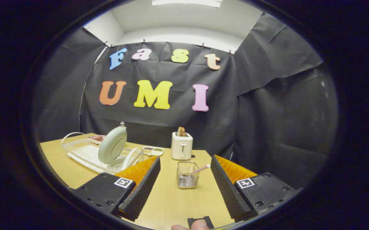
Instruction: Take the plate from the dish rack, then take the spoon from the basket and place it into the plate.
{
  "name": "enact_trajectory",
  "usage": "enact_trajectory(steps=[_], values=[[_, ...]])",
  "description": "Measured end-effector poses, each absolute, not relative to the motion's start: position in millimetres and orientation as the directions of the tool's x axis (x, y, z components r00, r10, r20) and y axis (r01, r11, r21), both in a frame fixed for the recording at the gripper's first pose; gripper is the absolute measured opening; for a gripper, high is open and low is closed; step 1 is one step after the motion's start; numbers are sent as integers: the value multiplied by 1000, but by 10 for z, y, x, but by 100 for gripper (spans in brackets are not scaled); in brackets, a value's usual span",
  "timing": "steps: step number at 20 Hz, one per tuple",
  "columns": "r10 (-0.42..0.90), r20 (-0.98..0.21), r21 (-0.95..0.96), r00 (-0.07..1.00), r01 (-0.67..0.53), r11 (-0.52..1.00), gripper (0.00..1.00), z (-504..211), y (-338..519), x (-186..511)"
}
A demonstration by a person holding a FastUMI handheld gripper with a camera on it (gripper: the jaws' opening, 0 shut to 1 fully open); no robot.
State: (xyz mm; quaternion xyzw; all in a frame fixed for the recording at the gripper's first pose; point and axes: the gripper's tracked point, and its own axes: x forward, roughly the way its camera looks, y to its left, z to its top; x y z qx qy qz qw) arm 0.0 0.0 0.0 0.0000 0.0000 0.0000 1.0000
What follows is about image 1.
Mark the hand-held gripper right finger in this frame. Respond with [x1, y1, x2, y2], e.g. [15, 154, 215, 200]
[211, 155, 303, 223]

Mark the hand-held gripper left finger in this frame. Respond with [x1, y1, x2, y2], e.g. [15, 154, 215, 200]
[73, 156, 161, 222]

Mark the pink striped handle spoon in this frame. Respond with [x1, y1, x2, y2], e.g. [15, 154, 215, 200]
[189, 164, 211, 175]

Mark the metal wire basket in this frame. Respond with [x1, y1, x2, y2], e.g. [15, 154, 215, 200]
[177, 161, 200, 189]

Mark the pale green plate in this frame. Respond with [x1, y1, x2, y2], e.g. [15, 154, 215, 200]
[98, 126, 128, 165]

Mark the white wire dish rack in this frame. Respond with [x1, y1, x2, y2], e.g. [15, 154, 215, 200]
[61, 132, 143, 175]

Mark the white divided bean tray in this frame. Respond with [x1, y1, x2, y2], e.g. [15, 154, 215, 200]
[142, 146, 164, 157]

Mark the white toaster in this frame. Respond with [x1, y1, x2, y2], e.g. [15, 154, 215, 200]
[171, 132, 193, 160]

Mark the white drip tray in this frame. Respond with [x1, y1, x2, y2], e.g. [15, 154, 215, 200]
[67, 150, 140, 175]

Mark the ceiling light panel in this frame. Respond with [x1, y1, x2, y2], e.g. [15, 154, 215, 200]
[152, 0, 222, 8]

